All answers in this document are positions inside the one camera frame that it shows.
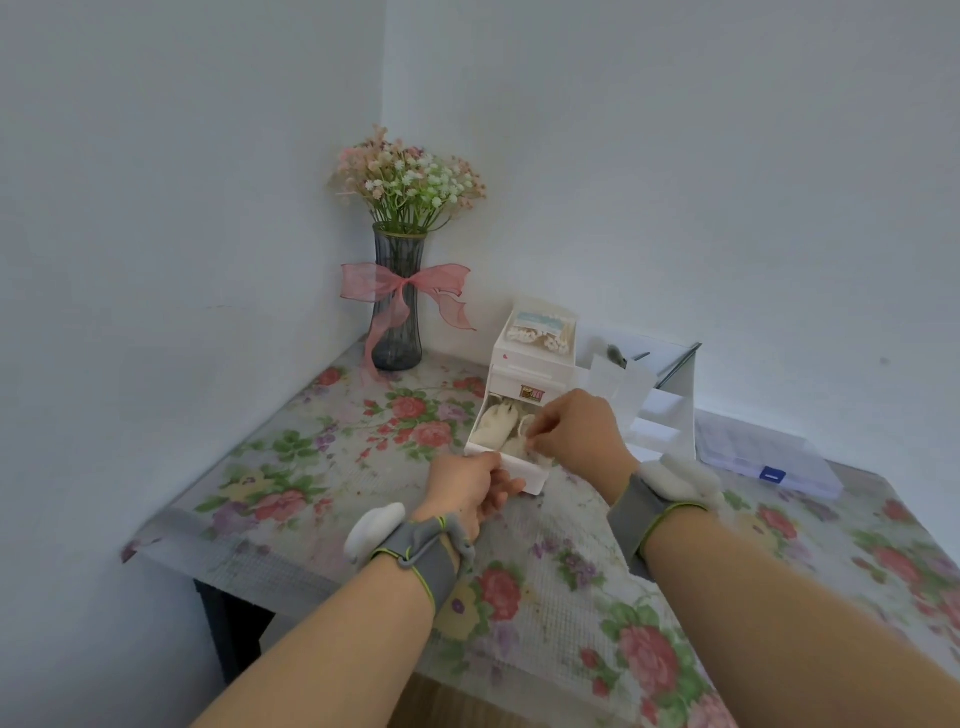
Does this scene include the floral plastic tablecloth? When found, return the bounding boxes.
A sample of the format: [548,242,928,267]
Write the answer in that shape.
[120,337,960,728]

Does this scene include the white right wrist tracker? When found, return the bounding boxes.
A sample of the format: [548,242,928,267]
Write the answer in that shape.
[639,455,726,513]

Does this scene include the white wrist tracker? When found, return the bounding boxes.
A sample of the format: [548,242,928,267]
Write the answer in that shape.
[639,455,726,513]
[343,501,407,567]

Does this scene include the pink ribbon bow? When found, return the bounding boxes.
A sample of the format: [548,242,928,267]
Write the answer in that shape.
[339,261,478,376]

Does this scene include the white desktop organizer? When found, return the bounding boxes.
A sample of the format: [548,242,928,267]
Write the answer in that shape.
[576,339,700,463]

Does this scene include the person's right forearm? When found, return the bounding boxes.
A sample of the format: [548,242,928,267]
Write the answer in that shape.
[643,508,960,728]

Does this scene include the person's left forearm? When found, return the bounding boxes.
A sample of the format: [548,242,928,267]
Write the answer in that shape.
[191,553,438,728]

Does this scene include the pink white artificial flower bunch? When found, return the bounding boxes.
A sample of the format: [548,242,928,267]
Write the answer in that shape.
[327,125,488,235]

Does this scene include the person's right hand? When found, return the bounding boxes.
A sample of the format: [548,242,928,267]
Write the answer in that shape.
[524,388,640,505]

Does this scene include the grey right wrist strap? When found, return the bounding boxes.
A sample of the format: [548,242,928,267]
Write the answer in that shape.
[606,472,711,580]

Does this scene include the grey wrist strap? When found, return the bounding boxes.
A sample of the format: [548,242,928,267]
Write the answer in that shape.
[369,513,478,618]
[606,472,711,580]

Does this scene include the white plastic drawer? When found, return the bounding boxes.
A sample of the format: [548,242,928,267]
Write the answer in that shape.
[464,393,554,497]

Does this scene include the beige plush hair claw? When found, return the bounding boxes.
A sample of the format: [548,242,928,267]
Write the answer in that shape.
[470,399,521,452]

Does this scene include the white left wrist tracker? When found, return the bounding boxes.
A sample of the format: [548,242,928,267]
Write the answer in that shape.
[343,501,407,567]

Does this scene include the card of white hair clips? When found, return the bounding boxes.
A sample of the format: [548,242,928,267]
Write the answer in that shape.
[505,300,578,356]

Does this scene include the grey left wrist strap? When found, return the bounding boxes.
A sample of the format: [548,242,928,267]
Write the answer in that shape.
[369,513,478,618]

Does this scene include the dark glass vase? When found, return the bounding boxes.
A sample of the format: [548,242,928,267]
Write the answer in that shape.
[370,222,429,373]

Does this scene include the clear plastic compartment box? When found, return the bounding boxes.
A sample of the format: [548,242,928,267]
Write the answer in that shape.
[693,409,846,501]

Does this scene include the translucent white paper sheet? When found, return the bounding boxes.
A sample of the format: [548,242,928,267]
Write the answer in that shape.
[588,355,659,423]

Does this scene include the person's left hand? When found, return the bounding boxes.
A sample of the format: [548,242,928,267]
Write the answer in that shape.
[411,450,528,543]

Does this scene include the white mini drawer cabinet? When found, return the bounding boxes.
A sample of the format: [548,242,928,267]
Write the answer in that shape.
[485,300,579,411]

